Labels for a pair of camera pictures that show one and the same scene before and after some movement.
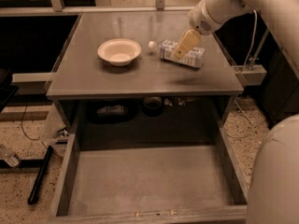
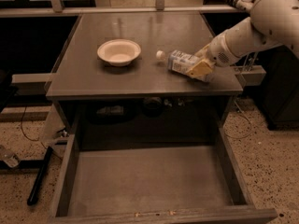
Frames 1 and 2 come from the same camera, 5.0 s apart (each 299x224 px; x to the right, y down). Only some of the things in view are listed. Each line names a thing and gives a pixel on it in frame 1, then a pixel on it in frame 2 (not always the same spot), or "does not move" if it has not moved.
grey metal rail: [94, 8] does not move
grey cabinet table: [143, 79] does not move
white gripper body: [202, 20] -> [219, 52]
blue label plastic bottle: [192, 59] -> [177, 61]
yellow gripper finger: [191, 38] -> [200, 69]
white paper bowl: [119, 51] does not move
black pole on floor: [40, 175] does not move
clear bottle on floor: [9, 157] does not move
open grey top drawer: [149, 184] does not move
